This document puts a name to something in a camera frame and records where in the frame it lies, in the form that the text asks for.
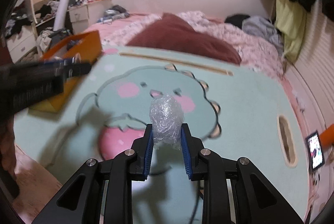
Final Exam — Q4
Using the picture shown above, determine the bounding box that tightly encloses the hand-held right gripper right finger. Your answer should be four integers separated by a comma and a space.
181, 123, 304, 224

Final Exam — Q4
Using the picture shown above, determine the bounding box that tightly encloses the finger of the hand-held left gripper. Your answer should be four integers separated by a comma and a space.
43, 56, 93, 78

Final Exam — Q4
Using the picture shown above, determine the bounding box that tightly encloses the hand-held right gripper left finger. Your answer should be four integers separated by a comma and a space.
31, 123, 154, 224

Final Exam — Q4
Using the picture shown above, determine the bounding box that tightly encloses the orange cardboard box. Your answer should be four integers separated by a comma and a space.
29, 31, 102, 113

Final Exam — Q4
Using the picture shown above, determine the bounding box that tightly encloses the bubble wrap ball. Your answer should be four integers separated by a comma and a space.
149, 94, 184, 150

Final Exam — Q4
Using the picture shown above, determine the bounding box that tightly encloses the white shelf unit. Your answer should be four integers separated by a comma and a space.
5, 0, 61, 63

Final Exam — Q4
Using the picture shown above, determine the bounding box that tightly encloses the white nightstand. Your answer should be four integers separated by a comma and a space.
68, 4, 91, 29

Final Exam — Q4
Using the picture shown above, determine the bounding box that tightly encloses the white paper roll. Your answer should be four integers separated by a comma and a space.
53, 0, 71, 32

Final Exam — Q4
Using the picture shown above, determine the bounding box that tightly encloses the blue and white clothes pile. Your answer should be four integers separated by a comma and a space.
98, 5, 130, 24

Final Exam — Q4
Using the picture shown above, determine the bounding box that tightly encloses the mint cartoon lap desk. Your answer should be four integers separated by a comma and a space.
12, 47, 318, 224

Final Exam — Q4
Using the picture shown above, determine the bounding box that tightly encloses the maroon pillow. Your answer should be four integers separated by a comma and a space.
126, 13, 242, 65

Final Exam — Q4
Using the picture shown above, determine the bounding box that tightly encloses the pink floral blanket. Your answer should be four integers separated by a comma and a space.
180, 11, 285, 79

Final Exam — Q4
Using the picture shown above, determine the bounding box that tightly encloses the smartphone with lit screen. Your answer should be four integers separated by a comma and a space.
305, 131, 326, 171

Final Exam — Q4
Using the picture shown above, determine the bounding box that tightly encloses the orange object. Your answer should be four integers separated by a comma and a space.
321, 125, 334, 148

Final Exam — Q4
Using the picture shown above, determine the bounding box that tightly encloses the black clothing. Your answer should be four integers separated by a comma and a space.
225, 14, 258, 29

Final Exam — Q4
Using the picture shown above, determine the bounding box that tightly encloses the grey clothing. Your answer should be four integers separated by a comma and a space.
242, 16, 284, 50

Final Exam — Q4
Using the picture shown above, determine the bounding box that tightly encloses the yellow-green cloth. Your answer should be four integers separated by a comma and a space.
275, 0, 307, 63

